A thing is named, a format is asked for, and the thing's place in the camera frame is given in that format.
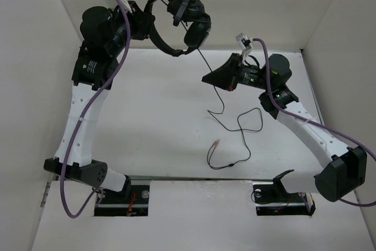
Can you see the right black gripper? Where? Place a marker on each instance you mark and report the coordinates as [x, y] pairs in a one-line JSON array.
[[227, 76]]

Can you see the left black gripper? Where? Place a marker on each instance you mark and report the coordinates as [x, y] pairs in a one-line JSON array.
[[142, 20]]

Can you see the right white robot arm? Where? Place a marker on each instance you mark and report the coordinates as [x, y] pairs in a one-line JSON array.
[[343, 167]]

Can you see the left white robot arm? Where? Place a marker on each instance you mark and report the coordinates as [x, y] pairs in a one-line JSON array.
[[105, 33]]

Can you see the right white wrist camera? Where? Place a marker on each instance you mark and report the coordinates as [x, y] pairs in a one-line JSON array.
[[246, 45]]

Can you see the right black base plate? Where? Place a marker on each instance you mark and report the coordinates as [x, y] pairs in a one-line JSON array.
[[271, 200]]

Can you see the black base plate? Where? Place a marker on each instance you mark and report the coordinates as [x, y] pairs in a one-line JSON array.
[[135, 205], [271, 200]]

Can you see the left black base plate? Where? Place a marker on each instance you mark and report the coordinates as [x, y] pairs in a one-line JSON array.
[[135, 205]]

